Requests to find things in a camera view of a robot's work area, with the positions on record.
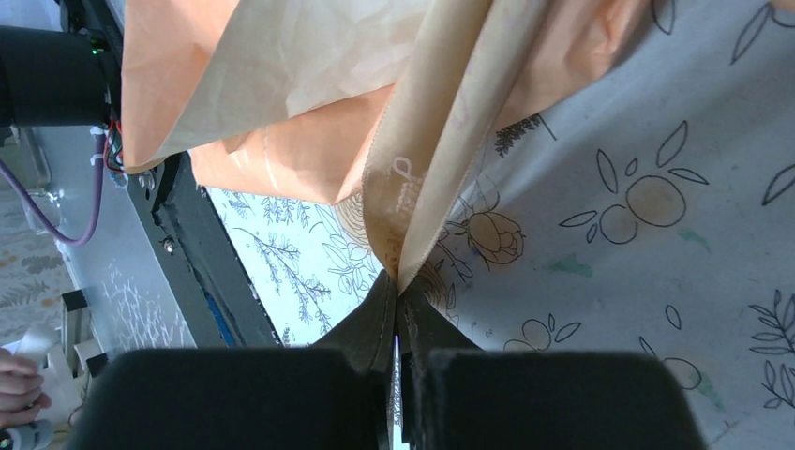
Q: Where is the floral patterned table mat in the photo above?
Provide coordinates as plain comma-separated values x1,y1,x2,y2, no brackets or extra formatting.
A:
204,0,795,450

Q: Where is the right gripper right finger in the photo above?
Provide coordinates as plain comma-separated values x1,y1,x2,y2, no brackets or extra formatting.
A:
397,288,706,449

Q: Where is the beige kraft wrapping paper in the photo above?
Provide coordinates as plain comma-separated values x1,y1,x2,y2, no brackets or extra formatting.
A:
121,0,647,207

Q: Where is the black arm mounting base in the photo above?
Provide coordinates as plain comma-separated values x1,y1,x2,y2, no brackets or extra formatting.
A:
62,0,280,349

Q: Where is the person hand at edge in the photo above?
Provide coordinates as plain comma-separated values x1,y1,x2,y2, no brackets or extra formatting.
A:
1,348,53,429

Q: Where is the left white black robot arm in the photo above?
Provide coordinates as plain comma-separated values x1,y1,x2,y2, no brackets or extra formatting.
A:
1,25,121,128

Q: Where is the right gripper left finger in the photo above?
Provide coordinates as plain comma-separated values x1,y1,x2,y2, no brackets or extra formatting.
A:
67,273,397,449

